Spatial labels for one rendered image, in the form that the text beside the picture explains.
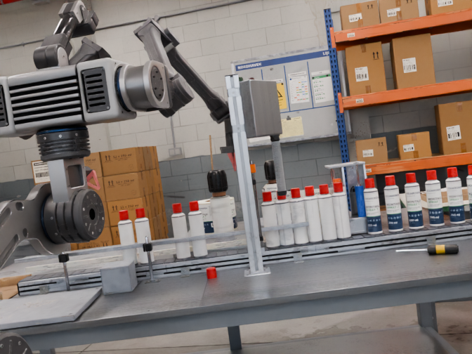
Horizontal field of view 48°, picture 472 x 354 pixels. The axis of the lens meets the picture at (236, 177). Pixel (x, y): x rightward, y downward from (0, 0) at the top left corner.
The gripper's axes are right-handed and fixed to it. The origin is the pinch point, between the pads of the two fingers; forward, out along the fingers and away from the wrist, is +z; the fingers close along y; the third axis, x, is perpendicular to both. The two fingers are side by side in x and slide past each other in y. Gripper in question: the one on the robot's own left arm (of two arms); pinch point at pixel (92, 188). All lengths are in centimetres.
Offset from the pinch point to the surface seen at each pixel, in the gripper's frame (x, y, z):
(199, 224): -23.0, -8.5, 41.3
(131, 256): 2.2, -13.0, 31.6
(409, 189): -83, 6, 87
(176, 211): -20.8, -9.1, 32.0
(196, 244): -16.9, -8.9, 45.6
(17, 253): 136, 146, -54
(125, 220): -5.6, -12.5, 20.9
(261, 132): -64, -17, 36
